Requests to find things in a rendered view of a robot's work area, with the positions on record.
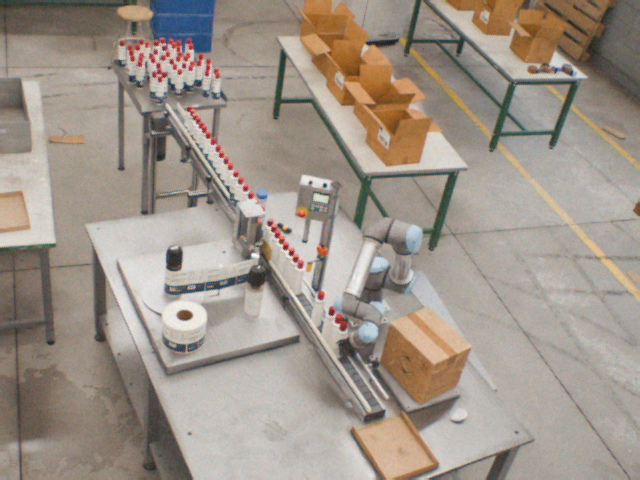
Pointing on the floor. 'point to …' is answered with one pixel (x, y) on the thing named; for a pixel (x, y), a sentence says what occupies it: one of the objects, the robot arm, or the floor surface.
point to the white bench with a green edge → (36, 176)
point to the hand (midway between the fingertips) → (344, 352)
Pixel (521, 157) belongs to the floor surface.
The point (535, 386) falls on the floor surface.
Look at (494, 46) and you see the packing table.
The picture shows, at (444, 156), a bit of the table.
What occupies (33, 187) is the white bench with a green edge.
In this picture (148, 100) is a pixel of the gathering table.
